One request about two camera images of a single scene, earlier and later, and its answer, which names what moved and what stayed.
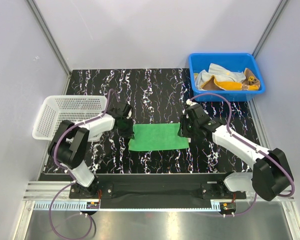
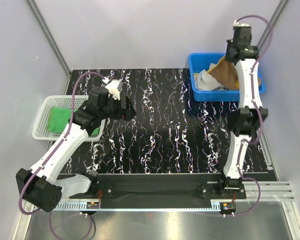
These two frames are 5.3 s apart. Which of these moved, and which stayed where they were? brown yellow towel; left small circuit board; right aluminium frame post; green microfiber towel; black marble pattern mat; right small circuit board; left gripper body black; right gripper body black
Moved: right gripper body black; brown yellow towel; left gripper body black; green microfiber towel
Stayed: right small circuit board; right aluminium frame post; black marble pattern mat; left small circuit board
